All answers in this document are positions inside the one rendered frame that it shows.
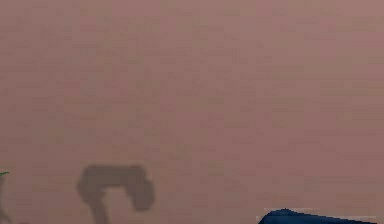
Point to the dark blue pillow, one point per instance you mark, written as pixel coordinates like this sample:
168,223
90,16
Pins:
300,218

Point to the green house plant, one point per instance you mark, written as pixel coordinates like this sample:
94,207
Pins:
3,173

